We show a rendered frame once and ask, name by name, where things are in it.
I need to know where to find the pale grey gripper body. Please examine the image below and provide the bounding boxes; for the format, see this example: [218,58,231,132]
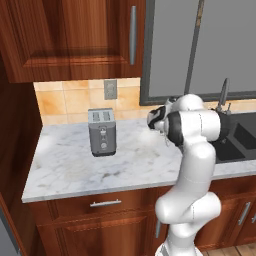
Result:
[158,128,172,148]

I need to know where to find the black sink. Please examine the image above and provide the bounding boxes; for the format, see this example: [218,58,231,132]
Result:
[211,111,256,165]

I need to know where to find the wooden base cabinet door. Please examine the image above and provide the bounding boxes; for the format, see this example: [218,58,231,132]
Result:
[195,191,256,249]
[35,215,159,256]

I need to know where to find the tall wooden cabinet side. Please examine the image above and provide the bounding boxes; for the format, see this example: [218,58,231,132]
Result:
[0,54,45,256]

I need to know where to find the grey toaster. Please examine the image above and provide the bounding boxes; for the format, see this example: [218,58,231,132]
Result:
[87,107,118,158]

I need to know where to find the grey tap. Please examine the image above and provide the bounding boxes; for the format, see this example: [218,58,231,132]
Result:
[215,77,233,116]

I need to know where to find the grey framed window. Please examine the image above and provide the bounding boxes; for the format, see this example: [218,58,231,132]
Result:
[139,0,256,107]

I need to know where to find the wooden drawer front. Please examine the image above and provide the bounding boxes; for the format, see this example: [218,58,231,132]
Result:
[49,188,159,219]

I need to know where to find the grey appliance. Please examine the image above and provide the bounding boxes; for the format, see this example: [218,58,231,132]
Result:
[0,203,20,256]

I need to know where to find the grey wall socket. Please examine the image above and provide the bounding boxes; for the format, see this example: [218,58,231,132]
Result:
[103,79,118,101]

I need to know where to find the grey drawer handle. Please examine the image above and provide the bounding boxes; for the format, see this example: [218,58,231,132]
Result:
[89,199,123,208]

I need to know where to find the long grey cabinet door handle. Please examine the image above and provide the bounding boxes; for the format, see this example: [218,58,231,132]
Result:
[129,4,138,66]

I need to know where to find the wooden wall cabinet door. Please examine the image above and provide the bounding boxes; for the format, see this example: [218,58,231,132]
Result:
[0,0,146,84]

